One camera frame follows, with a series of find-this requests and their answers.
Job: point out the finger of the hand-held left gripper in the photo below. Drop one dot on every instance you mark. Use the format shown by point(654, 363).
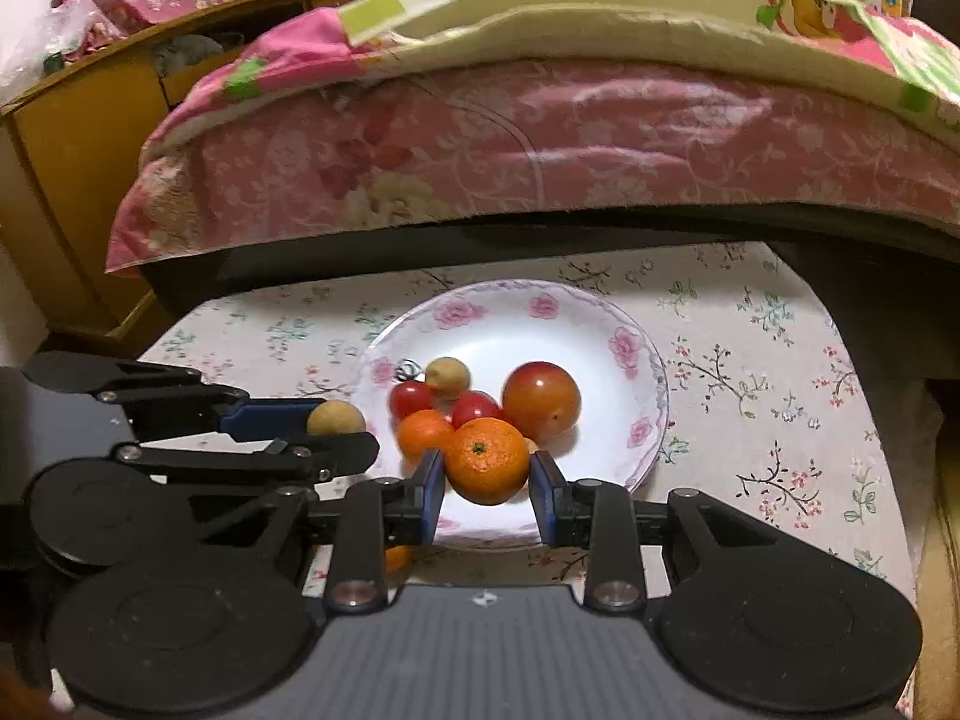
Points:
point(270, 420)
point(330, 454)

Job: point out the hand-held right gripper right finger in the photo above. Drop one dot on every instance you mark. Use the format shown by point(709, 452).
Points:
point(541, 499)

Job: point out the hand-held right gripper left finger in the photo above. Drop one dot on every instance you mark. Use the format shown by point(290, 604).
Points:
point(432, 499)

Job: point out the tan longan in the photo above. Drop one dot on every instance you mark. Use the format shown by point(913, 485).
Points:
point(335, 418)
point(448, 376)

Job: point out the orange mandarin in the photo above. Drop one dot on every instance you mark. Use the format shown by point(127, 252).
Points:
point(424, 435)
point(398, 557)
point(486, 461)

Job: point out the small red cherry tomato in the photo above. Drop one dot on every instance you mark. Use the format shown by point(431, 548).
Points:
point(474, 407)
point(411, 397)

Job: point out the large red tomato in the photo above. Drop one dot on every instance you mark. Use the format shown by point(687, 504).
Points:
point(541, 400)

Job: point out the white plate with pink flowers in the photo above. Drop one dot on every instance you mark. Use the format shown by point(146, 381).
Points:
point(600, 360)

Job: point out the floral tablecloth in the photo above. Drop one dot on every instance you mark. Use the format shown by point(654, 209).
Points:
point(750, 390)

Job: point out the dark bed base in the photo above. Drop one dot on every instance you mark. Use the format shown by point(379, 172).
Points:
point(525, 240)

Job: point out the wooden cabinet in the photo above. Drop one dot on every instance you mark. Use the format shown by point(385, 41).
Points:
point(75, 165)

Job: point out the pink floral blanket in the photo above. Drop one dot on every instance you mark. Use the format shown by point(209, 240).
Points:
point(450, 150)

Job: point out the clear plastic bag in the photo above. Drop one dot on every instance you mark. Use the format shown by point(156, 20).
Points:
point(41, 41)

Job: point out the green and yellow patchwork quilt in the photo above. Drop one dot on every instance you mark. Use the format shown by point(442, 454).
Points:
point(600, 7)

